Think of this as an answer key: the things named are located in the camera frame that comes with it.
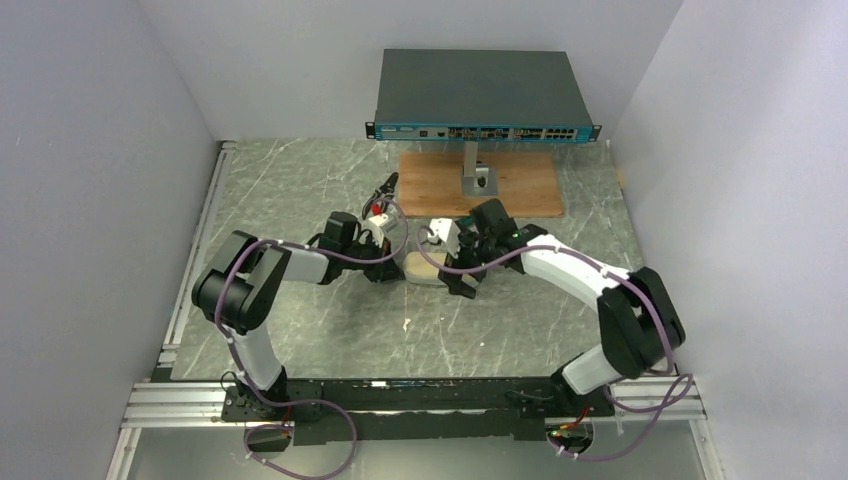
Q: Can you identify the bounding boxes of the wooden board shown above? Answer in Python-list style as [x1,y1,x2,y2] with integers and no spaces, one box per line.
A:
[396,152,565,218]

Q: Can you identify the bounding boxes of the black pliers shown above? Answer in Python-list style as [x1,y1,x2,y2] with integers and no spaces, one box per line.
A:
[361,172,399,219]

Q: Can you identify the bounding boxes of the white aluminium table rail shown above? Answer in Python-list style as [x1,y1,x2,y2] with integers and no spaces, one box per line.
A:
[156,140,237,368]

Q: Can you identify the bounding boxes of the beige umbrella case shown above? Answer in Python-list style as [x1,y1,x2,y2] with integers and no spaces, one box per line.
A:
[402,251,445,287]

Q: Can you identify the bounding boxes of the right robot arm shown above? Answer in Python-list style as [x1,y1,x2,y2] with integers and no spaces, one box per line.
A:
[427,199,686,396]

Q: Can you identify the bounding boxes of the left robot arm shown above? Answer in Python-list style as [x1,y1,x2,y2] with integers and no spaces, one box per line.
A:
[191,209,405,402]

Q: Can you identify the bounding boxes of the aluminium front frame rail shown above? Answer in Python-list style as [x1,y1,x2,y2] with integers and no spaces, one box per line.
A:
[107,377,725,479]

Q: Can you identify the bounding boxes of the grey metal stand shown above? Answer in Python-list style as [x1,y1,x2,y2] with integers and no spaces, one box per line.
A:
[460,141,498,197]

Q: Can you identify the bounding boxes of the grey network switch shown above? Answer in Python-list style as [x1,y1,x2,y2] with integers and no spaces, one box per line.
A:
[365,49,602,144]

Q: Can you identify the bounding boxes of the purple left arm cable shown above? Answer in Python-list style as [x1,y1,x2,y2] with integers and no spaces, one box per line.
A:
[215,195,411,480]

